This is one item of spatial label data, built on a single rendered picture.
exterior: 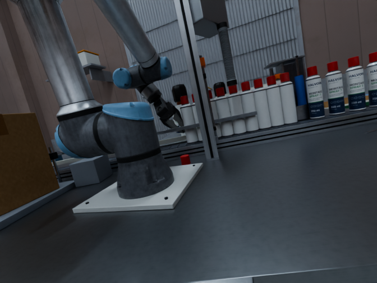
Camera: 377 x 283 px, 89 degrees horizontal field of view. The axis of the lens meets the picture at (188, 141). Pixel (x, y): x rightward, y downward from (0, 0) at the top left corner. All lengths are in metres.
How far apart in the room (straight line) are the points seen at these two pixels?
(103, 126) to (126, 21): 0.31
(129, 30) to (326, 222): 0.63
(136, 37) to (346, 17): 3.68
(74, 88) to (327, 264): 0.57
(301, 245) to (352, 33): 3.88
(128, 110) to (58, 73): 0.19
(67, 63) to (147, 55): 0.25
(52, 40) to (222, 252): 0.55
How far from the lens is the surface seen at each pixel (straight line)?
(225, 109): 0.81
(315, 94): 0.91
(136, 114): 0.47
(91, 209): 0.53
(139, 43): 0.67
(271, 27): 3.82
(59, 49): 0.58
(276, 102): 0.85
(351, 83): 0.99
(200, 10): 0.72
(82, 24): 5.33
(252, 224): 0.32
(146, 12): 4.42
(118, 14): 0.64
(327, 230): 0.32
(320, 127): 0.89
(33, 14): 0.61
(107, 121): 0.49
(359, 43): 4.07
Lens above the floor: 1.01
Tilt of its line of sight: 8 degrees down
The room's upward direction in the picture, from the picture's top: 12 degrees counter-clockwise
